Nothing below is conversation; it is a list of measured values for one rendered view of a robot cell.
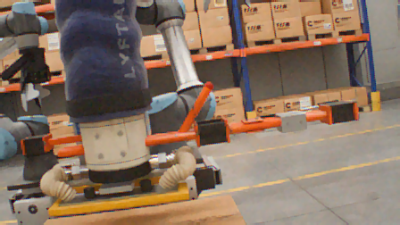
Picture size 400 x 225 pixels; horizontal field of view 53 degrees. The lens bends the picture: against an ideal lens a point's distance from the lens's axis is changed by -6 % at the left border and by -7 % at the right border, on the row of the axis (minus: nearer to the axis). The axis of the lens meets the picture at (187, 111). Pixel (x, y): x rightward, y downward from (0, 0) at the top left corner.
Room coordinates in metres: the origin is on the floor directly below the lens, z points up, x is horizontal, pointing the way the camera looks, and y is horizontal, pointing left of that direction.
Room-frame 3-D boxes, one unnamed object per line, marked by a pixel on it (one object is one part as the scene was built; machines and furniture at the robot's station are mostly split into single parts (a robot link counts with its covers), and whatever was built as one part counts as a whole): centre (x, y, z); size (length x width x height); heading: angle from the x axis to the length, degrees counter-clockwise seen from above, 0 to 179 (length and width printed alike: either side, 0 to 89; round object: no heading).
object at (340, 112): (1.10, -0.40, 1.18); 0.08 x 0.07 x 0.05; 92
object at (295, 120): (1.11, -0.27, 1.18); 0.07 x 0.07 x 0.04; 2
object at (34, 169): (1.54, 0.58, 1.09); 0.15 x 0.15 x 0.10
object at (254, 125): (1.22, 0.00, 1.18); 0.93 x 0.30 x 0.04; 92
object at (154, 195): (1.00, 0.20, 1.08); 0.34 x 0.10 x 0.05; 92
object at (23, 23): (1.35, 0.49, 1.59); 0.09 x 0.08 x 0.11; 64
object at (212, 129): (1.10, -0.05, 1.18); 0.10 x 0.08 x 0.06; 2
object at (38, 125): (1.54, 0.59, 1.20); 0.13 x 0.12 x 0.14; 154
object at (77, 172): (1.09, 0.20, 1.12); 0.34 x 0.25 x 0.06; 92
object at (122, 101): (1.10, 0.20, 1.30); 0.23 x 0.23 x 0.04
